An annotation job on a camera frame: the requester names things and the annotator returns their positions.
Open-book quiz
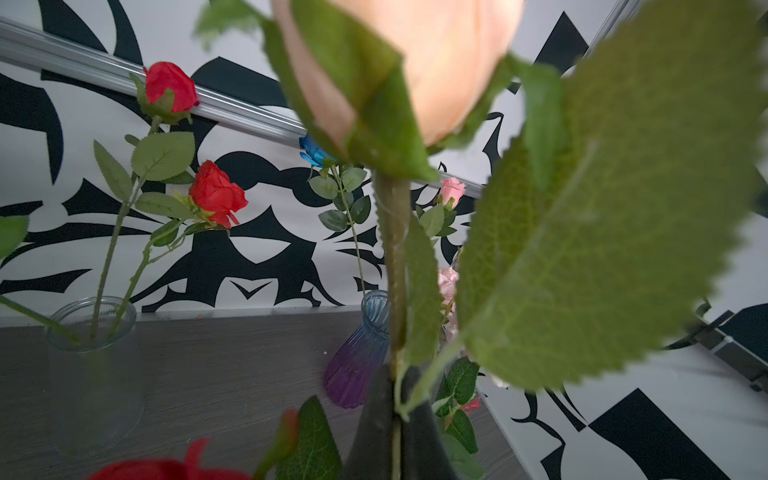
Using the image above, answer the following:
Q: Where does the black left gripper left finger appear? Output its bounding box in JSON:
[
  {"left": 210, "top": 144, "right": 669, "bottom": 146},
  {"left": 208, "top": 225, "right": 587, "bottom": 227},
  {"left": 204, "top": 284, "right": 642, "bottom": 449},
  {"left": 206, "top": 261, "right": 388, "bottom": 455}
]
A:
[{"left": 340, "top": 364, "right": 394, "bottom": 480}]

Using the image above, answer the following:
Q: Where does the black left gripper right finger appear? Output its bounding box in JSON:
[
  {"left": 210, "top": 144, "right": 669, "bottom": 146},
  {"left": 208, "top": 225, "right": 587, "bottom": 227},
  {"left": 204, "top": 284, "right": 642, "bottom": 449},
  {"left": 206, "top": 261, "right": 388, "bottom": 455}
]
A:
[{"left": 401, "top": 400, "right": 458, "bottom": 480}]

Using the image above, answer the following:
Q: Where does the purple blue glass vase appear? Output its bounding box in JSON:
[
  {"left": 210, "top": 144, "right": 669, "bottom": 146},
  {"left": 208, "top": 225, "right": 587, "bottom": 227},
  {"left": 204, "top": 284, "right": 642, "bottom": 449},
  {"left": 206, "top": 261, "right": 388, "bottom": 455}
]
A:
[{"left": 323, "top": 290, "right": 390, "bottom": 409}]

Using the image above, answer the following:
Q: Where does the pink peony flower spray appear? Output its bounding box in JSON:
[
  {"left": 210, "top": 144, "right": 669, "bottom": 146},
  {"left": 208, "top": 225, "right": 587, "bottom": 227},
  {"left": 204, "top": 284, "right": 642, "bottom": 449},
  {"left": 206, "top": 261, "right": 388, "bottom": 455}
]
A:
[{"left": 438, "top": 267, "right": 459, "bottom": 342}]

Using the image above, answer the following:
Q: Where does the pink artificial rose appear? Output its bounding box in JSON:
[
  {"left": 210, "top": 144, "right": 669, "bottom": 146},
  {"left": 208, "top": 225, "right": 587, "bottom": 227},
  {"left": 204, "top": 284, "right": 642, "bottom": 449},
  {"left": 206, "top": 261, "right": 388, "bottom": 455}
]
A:
[{"left": 415, "top": 177, "right": 466, "bottom": 239}]

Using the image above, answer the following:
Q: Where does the blue artificial rose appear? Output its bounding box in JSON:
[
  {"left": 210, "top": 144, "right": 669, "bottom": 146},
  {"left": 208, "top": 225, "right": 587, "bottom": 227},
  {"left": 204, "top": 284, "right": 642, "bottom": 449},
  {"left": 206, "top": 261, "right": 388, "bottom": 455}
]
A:
[{"left": 298, "top": 134, "right": 371, "bottom": 296}]

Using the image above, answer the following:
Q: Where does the clear glass vase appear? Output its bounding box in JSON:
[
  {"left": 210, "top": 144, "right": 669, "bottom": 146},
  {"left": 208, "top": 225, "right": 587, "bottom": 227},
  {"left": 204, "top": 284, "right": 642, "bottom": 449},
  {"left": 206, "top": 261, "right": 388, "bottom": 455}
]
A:
[{"left": 45, "top": 296, "right": 144, "bottom": 457}]

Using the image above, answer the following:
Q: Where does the small red artificial rose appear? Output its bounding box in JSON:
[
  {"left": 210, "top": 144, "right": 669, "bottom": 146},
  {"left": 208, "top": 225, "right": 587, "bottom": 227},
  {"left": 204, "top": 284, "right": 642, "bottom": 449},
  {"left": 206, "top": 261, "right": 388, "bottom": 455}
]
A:
[{"left": 89, "top": 62, "right": 199, "bottom": 340}]

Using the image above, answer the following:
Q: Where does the large red artificial rose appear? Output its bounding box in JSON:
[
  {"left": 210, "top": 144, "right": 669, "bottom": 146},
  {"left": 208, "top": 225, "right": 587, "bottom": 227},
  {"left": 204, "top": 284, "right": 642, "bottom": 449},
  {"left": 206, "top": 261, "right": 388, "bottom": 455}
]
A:
[{"left": 109, "top": 161, "right": 248, "bottom": 339}]

